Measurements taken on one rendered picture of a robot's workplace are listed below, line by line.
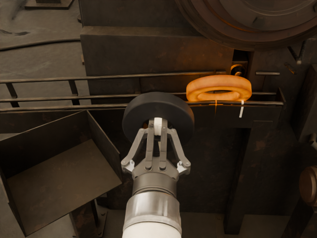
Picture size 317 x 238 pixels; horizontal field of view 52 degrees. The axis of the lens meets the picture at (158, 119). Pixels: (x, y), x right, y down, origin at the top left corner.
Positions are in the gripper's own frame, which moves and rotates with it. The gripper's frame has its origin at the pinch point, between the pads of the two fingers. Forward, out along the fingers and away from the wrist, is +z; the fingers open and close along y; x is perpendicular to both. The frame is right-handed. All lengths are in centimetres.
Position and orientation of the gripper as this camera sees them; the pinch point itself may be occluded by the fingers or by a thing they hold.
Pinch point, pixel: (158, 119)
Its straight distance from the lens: 68.2
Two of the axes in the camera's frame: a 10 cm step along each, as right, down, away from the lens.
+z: 0.4, -6.9, 7.3
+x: -0.1, -7.3, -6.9
